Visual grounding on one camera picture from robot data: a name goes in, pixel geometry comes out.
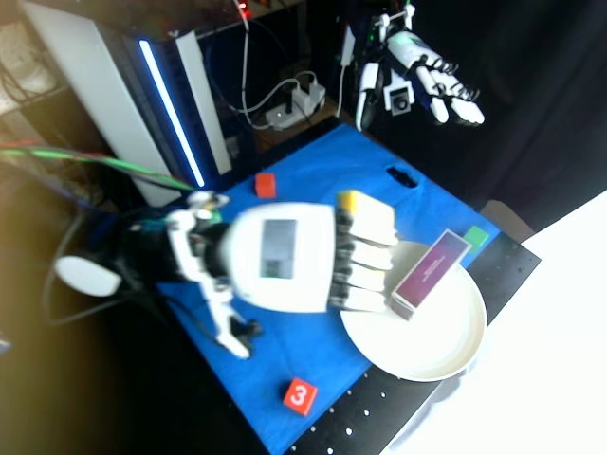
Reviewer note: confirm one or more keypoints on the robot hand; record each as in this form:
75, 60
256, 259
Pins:
408, 49
280, 256

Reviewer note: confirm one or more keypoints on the white round plate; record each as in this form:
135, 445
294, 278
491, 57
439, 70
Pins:
427, 341

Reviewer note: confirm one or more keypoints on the dark curtain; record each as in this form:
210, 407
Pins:
521, 95

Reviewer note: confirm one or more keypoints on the red block with number three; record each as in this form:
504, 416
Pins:
299, 397

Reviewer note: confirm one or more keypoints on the green block with face print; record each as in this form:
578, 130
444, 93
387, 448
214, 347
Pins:
475, 236

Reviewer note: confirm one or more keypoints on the plain red block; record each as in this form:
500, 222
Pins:
265, 185

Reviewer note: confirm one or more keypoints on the white power strip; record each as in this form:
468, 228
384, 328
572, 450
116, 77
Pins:
303, 102

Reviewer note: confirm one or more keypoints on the purple rectangular box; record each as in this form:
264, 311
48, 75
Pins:
431, 270

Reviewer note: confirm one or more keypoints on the white computer tower blue light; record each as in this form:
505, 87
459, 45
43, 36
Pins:
137, 95

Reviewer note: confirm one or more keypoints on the blue cloth bag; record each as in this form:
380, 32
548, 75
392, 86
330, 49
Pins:
308, 156

